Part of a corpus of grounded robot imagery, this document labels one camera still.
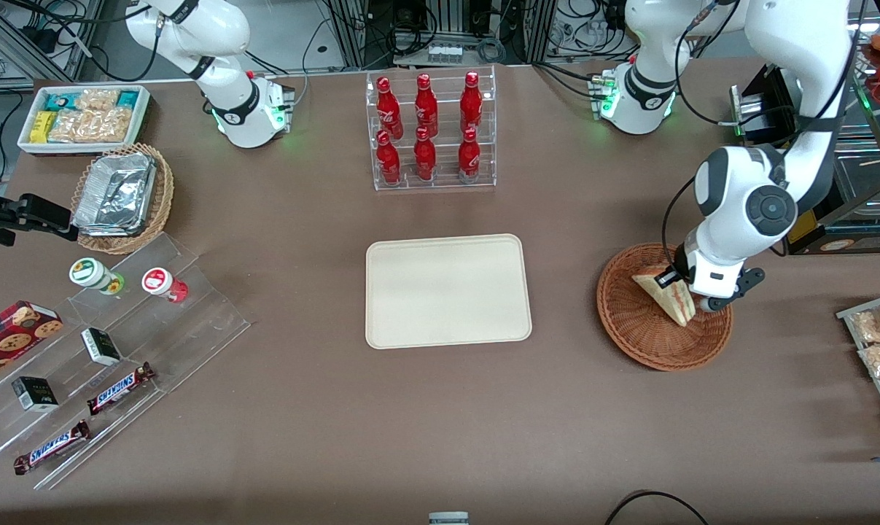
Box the triangular sandwich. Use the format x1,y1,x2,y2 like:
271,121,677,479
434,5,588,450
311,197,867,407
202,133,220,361
631,266,697,327

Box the brown wicker basket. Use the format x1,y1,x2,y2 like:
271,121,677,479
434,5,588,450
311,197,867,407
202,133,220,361
596,243,733,372

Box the light wicker basket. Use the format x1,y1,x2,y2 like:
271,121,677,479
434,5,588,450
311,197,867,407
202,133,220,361
71,143,175,255

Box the cream plastic serving tray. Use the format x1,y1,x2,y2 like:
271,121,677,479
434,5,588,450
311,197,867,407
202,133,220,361
365,233,533,350

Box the white plastic snack bin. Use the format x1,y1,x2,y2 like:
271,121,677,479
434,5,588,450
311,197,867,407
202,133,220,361
17,85,152,156

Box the stack of foil trays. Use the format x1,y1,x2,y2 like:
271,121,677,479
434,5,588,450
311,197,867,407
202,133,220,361
74,152,157,238

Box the green lid white jar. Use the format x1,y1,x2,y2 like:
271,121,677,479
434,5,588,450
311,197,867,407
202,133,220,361
69,257,125,295

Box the clear cracker bag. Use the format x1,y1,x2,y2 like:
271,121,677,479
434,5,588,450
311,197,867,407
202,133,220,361
75,88,121,114
48,108,133,144

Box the red tartan cookie box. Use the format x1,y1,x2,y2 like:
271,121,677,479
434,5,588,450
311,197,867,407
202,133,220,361
0,300,63,388

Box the red lid white jar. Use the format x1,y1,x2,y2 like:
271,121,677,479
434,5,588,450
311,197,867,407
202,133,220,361
141,268,189,303

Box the small black carton box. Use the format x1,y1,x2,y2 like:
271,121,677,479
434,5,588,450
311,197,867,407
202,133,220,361
12,376,60,413
81,327,122,366

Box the black food warmer machine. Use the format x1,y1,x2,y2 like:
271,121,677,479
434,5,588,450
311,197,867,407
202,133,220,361
731,13,880,256

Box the clear acrylic stepped shelf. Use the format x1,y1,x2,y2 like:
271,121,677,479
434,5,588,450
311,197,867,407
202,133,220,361
0,233,251,491

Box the brown Snickers bar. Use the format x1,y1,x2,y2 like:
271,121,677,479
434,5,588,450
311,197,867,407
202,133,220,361
87,362,156,416
13,421,91,475

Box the steel food pan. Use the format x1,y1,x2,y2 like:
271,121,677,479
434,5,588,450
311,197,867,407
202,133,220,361
836,142,880,212

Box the red Coca-Cola bottle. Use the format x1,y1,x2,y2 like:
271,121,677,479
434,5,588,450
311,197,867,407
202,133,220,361
460,71,483,133
413,127,437,182
376,130,402,185
458,128,482,183
376,76,405,139
415,73,439,138

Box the clear acrylic bottle rack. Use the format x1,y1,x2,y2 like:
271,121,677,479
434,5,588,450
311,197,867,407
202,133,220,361
365,65,497,192

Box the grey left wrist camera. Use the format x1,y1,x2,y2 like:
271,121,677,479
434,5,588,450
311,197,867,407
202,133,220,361
702,267,766,314

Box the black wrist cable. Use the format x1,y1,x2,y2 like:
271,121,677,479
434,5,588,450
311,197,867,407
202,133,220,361
661,174,697,272

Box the grey wire rack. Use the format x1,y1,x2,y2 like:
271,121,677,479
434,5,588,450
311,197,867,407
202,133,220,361
836,289,880,446

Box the black looped cable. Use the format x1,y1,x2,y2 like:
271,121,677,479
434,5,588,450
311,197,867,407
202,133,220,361
604,490,710,525

